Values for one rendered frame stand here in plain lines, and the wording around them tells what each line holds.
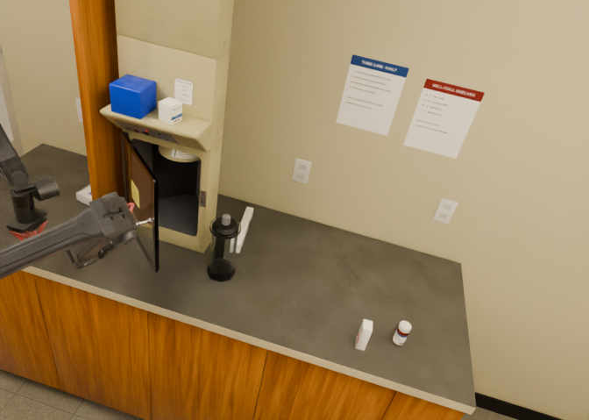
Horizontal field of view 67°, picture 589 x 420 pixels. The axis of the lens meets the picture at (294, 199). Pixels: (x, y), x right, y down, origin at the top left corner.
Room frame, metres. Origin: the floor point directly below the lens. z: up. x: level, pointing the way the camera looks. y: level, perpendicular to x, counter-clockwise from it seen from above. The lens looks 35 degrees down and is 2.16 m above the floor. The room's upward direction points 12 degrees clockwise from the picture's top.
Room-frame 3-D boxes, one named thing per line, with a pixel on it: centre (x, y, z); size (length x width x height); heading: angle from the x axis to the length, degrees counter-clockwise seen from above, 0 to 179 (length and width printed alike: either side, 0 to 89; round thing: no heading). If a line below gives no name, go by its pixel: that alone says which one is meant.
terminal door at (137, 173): (1.18, 0.51, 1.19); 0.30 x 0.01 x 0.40; 41
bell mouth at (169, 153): (1.38, 0.43, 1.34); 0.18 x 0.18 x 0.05
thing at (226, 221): (1.19, 0.22, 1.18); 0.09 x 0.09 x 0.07
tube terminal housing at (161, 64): (1.41, 0.45, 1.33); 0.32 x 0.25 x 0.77; 83
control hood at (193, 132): (1.23, 0.47, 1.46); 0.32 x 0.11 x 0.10; 83
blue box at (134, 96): (1.24, 0.55, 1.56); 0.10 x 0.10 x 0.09; 83
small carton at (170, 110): (1.22, 0.43, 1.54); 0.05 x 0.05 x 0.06; 68
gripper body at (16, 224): (1.00, 0.80, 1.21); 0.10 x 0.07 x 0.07; 173
